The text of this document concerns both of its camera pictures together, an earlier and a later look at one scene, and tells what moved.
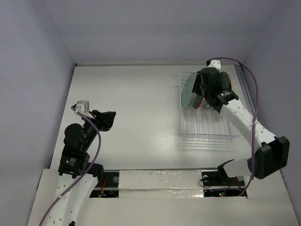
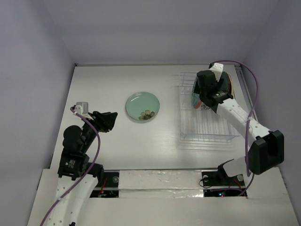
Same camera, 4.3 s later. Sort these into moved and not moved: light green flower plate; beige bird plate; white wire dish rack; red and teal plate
Moved: light green flower plate
Not moved: beige bird plate; red and teal plate; white wire dish rack
